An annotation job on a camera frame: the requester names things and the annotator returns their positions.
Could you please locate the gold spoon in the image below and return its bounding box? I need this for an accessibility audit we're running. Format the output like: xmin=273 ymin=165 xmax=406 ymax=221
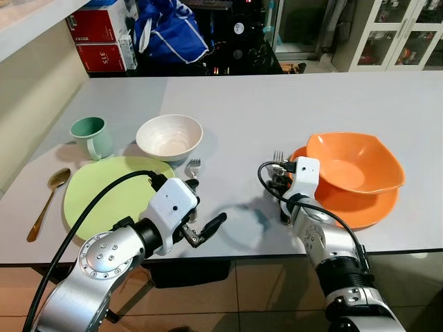
xmin=26 ymin=167 xmax=72 ymax=243

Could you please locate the light green plate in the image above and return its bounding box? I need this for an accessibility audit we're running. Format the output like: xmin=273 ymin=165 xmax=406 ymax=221
xmin=63 ymin=156 xmax=176 ymax=242

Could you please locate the white bowl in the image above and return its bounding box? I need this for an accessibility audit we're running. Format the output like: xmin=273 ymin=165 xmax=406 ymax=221
xmin=135 ymin=113 xmax=204 ymax=163

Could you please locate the green mug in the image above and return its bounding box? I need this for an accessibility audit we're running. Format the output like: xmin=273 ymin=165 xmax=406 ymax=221
xmin=69 ymin=116 xmax=116 ymax=162

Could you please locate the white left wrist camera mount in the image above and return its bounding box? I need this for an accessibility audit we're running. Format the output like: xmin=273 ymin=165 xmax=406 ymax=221
xmin=146 ymin=177 xmax=201 ymax=238

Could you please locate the orange plate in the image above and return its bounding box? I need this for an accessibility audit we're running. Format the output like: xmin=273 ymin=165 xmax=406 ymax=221
xmin=287 ymin=145 xmax=401 ymax=231

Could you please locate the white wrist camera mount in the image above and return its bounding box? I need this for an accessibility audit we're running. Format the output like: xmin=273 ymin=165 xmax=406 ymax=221
xmin=289 ymin=157 xmax=322 ymax=203
xmin=146 ymin=177 xmax=201 ymax=238

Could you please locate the orange bowl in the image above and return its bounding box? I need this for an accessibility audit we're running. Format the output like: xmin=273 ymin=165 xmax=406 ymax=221
xmin=305 ymin=131 xmax=406 ymax=196

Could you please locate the black appliance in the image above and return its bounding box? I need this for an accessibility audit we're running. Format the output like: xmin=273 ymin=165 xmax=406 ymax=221
xmin=206 ymin=0 xmax=283 ymax=75

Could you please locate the blue bag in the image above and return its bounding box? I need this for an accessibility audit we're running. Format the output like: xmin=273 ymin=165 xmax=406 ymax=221
xmin=133 ymin=0 xmax=211 ymax=66

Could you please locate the white glass door cabinet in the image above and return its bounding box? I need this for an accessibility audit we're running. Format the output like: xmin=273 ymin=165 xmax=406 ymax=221
xmin=332 ymin=0 xmax=443 ymax=73

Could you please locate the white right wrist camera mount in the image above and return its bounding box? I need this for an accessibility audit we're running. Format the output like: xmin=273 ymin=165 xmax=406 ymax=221
xmin=289 ymin=157 xmax=322 ymax=203

